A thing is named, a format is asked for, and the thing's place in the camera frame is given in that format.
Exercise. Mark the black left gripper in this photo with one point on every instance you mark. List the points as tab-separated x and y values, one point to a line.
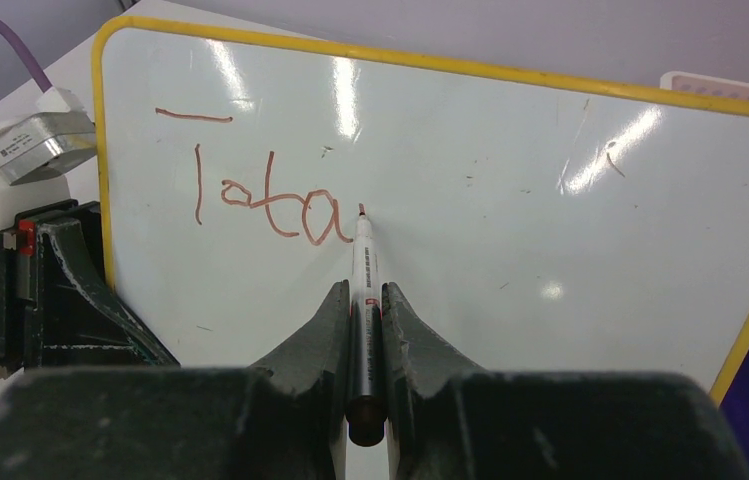
55	306

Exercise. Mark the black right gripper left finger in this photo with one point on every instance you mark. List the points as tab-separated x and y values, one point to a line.
279	418

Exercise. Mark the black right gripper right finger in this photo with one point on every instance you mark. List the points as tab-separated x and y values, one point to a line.
452	419

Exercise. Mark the red capped whiteboard marker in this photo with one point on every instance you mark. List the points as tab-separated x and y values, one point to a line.
366	407

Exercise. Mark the yellow framed whiteboard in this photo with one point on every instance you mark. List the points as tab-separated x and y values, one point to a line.
535	221

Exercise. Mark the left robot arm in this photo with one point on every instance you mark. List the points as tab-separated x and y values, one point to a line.
55	307

